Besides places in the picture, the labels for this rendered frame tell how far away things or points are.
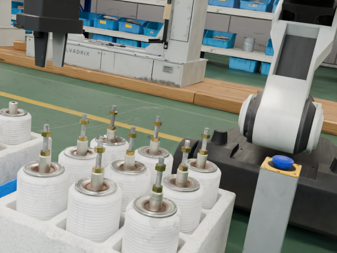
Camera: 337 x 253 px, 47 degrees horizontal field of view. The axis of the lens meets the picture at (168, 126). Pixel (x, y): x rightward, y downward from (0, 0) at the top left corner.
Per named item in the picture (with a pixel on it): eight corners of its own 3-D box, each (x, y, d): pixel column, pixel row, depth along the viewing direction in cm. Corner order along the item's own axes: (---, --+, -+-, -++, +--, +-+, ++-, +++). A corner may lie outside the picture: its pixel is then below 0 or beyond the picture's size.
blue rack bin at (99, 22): (108, 28, 646) (109, 15, 640) (128, 31, 633) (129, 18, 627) (91, 27, 601) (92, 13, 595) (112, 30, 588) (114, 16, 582)
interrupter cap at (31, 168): (67, 165, 78) (68, 162, 77) (60, 180, 70) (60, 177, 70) (29, 161, 77) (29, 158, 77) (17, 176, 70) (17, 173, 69)
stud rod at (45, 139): (48, 162, 74) (50, 124, 72) (45, 163, 73) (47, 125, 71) (43, 161, 74) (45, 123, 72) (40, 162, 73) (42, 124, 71)
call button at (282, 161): (272, 162, 77) (274, 152, 77) (293, 167, 76) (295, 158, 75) (269, 168, 74) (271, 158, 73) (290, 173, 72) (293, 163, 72)
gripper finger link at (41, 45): (36, 65, 68) (37, 28, 66) (48, 68, 66) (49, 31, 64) (28, 65, 66) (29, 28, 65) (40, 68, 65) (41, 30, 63)
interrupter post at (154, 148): (150, 155, 89) (152, 142, 88) (147, 152, 91) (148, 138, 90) (160, 155, 90) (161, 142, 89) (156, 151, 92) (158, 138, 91)
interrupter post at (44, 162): (51, 168, 75) (52, 153, 74) (49, 173, 73) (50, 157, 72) (39, 167, 75) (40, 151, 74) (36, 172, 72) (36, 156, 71)
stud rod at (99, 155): (93, 179, 69) (96, 139, 67) (98, 178, 70) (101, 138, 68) (96, 181, 68) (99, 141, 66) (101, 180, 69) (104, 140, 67)
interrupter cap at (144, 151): (143, 160, 86) (143, 157, 86) (133, 148, 92) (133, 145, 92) (174, 159, 89) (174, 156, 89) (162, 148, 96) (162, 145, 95)
